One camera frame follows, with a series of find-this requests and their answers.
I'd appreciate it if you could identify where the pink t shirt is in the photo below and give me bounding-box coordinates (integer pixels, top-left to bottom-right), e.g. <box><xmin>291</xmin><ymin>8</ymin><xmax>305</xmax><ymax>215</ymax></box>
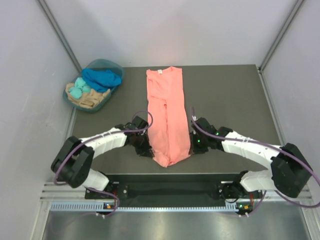
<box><xmin>146</xmin><ymin>66</ymin><xmax>191</xmax><ymax>168</ymax></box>

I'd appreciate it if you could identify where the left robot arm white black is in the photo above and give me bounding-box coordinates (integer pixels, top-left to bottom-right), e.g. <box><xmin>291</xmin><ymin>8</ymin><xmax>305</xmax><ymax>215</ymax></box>
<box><xmin>50</xmin><ymin>115</ymin><xmax>153</xmax><ymax>199</ymax></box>

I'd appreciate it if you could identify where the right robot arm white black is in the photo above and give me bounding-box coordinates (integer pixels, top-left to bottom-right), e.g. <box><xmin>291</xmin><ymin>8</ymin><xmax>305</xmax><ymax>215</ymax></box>
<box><xmin>190</xmin><ymin>116</ymin><xmax>312</xmax><ymax>198</ymax></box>

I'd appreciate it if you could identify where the beige t shirt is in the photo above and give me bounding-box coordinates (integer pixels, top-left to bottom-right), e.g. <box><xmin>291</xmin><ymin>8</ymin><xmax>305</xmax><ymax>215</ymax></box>
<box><xmin>65</xmin><ymin>83</ymin><xmax>111</xmax><ymax>109</ymax></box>

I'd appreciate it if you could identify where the teal laundry basket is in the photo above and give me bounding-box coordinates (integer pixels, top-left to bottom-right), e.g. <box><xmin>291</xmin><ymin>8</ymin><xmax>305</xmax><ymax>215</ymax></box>
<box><xmin>62</xmin><ymin>59</ymin><xmax>125</xmax><ymax>113</ymax></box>

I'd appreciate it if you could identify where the blue t shirt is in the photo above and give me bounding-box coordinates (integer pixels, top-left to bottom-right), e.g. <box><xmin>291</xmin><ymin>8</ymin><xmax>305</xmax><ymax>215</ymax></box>
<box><xmin>81</xmin><ymin>68</ymin><xmax>122</xmax><ymax>93</ymax></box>

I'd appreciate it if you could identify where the light turquoise t shirt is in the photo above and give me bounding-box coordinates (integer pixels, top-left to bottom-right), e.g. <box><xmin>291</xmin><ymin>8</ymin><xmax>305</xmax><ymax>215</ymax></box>
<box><xmin>67</xmin><ymin>77</ymin><xmax>91</xmax><ymax>100</ymax></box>

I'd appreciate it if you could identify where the grey slotted cable duct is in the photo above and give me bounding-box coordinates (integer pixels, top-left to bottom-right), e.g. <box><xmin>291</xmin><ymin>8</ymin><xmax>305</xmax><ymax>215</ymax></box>
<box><xmin>50</xmin><ymin>201</ymin><xmax>251</xmax><ymax>212</ymax></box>

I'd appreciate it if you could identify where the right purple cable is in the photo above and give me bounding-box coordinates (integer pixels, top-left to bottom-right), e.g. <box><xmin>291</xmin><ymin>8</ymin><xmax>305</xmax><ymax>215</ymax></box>
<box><xmin>190</xmin><ymin>107</ymin><xmax>320</xmax><ymax>217</ymax></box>

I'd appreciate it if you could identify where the aluminium rail front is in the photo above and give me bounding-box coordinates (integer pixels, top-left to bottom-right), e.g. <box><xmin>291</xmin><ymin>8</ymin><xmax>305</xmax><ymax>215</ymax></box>
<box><xmin>40</xmin><ymin>182</ymin><xmax>312</xmax><ymax>201</ymax></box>

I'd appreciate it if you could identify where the left aluminium frame post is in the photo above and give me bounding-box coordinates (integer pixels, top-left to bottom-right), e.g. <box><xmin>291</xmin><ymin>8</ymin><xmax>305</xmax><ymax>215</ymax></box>
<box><xmin>36</xmin><ymin>0</ymin><xmax>82</xmax><ymax>73</ymax></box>

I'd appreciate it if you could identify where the aluminium frame post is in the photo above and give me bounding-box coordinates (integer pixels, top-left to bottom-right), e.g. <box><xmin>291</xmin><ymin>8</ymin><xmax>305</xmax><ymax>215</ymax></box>
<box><xmin>258</xmin><ymin>0</ymin><xmax>307</xmax><ymax>73</ymax></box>
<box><xmin>36</xmin><ymin>0</ymin><xmax>82</xmax><ymax>73</ymax></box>

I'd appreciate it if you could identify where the right aluminium frame post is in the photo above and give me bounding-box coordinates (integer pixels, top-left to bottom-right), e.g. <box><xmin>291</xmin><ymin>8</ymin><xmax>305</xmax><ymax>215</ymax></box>
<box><xmin>258</xmin><ymin>0</ymin><xmax>307</xmax><ymax>73</ymax></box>

